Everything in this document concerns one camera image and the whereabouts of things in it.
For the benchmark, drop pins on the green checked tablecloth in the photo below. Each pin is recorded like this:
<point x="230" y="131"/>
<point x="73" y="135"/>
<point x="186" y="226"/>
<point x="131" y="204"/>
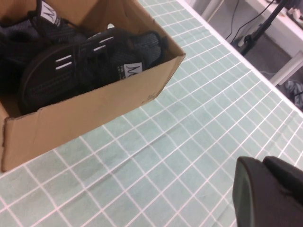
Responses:
<point x="189" y="118"/>

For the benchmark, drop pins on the brown cardboard shoe box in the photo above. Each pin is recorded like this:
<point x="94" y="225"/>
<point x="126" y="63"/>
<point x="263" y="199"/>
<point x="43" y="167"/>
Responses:
<point x="82" y="123"/>

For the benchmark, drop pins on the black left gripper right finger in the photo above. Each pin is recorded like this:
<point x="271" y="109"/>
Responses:
<point x="288" y="179"/>

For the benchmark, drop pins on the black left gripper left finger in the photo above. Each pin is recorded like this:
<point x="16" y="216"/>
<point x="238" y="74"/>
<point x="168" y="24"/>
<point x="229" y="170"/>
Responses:
<point x="255" y="201"/>

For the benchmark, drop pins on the white shelf table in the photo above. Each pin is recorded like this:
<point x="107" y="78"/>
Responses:
<point x="291" y="30"/>

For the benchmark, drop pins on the white power adapter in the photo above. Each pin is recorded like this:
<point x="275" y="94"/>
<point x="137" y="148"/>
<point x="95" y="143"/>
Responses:
<point x="240" y="42"/>

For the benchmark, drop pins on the dark crumpled cloth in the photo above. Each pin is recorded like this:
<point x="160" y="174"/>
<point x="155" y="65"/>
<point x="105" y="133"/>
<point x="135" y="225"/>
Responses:
<point x="294" y="92"/>

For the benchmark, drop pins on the black mesh sneaker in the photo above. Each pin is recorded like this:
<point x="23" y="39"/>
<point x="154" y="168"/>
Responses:
<point x="47" y="78"/>
<point x="23" y="30"/>

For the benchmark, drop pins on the black tripod stand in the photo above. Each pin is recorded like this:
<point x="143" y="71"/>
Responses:
<point x="265" y="26"/>

